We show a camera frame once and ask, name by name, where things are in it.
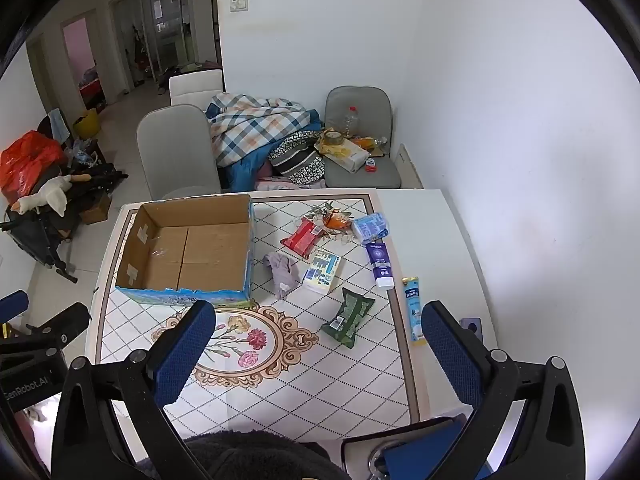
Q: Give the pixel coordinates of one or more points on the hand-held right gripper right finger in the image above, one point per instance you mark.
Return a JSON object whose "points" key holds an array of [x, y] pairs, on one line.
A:
{"points": [[452, 357]]}

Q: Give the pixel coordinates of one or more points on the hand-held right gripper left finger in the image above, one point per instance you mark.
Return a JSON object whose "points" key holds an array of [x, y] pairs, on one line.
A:
{"points": [[185, 355]]}

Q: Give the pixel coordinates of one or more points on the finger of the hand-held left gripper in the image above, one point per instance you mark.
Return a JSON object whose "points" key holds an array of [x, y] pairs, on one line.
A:
{"points": [[12, 302], [62, 321]]}

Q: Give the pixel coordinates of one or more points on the long light blue box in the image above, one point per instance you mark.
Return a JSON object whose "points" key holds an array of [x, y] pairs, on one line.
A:
{"points": [[413, 305]]}

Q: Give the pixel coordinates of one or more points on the green snack packet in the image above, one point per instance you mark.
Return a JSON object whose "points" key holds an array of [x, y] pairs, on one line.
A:
{"points": [[347, 315]]}

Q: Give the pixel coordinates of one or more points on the purple white tube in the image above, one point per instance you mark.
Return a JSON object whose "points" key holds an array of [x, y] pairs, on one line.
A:
{"points": [[378, 260]]}

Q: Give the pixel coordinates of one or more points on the grey pink cloth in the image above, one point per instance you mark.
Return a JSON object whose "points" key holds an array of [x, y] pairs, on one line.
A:
{"points": [[282, 270]]}

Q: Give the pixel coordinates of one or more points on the blue white tissue packet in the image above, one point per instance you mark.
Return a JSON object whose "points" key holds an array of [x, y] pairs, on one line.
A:
{"points": [[370, 227]]}

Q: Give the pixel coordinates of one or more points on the white yellow printed packet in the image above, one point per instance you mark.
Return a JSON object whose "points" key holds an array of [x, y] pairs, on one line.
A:
{"points": [[322, 270]]}

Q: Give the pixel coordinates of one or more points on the red snack packet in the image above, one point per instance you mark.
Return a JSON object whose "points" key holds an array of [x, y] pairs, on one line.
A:
{"points": [[301, 237]]}

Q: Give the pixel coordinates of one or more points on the orange panda snack packet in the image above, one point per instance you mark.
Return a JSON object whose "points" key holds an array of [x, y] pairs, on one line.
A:
{"points": [[336, 221]]}

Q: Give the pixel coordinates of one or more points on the black folded stroller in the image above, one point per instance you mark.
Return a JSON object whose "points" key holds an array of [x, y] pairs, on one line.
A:
{"points": [[30, 235]]}

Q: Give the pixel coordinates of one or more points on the blue seat chair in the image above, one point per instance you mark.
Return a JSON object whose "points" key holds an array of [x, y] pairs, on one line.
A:
{"points": [[420, 447]]}

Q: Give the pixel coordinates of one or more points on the white goose plush toy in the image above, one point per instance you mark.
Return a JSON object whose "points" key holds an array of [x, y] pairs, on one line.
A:
{"points": [[50, 192]]}

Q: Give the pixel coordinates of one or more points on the small brown cardboard box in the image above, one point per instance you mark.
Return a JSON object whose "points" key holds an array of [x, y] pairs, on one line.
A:
{"points": [[96, 209]]}

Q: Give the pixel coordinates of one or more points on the red plastic bag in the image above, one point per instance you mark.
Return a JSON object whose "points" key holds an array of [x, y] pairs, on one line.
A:
{"points": [[25, 160]]}

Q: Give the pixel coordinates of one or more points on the light blue cloth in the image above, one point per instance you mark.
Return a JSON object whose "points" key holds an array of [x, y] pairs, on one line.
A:
{"points": [[59, 125]]}

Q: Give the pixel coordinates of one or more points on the blue quilt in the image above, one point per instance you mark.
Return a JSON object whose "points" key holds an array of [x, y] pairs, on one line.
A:
{"points": [[240, 175]]}

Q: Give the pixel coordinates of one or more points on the yellow bucket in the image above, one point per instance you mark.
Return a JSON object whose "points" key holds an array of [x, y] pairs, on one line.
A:
{"points": [[87, 125]]}

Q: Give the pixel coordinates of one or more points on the pink folded cloth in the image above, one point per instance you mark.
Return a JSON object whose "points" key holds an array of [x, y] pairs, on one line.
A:
{"points": [[280, 186]]}

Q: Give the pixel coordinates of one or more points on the white leaning board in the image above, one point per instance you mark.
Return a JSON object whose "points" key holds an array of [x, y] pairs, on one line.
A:
{"points": [[410, 167]]}

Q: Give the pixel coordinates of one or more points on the grey cushioned chair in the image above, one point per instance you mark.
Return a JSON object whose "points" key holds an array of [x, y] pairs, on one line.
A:
{"points": [[365, 177]]}

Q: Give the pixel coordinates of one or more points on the small red white box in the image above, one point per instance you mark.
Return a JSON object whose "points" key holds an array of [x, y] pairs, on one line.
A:
{"points": [[371, 165]]}

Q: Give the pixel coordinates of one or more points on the yellow white bag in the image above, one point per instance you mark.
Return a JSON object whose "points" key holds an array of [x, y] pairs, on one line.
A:
{"points": [[347, 157]]}

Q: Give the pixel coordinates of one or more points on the black white striped cloth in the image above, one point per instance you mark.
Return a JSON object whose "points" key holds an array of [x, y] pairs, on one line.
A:
{"points": [[295, 157]]}

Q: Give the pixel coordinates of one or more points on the plaid blanket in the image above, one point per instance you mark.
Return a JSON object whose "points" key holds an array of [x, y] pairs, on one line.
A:
{"points": [[260, 125]]}

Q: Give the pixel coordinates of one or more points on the clear plastic bottle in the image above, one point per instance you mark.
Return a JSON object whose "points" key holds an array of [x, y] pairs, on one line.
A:
{"points": [[351, 122]]}

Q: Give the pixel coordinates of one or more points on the brown tape roll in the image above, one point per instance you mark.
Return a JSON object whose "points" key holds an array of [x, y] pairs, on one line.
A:
{"points": [[324, 136]]}

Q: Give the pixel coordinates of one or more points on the white chair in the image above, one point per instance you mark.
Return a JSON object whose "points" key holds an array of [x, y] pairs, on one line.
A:
{"points": [[195, 85]]}

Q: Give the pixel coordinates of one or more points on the glass sliding door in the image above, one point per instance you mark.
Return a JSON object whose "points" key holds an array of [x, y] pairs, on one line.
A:
{"points": [[150, 35]]}

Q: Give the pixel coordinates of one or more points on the white light switch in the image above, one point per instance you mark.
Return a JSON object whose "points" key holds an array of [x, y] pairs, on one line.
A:
{"points": [[239, 3]]}

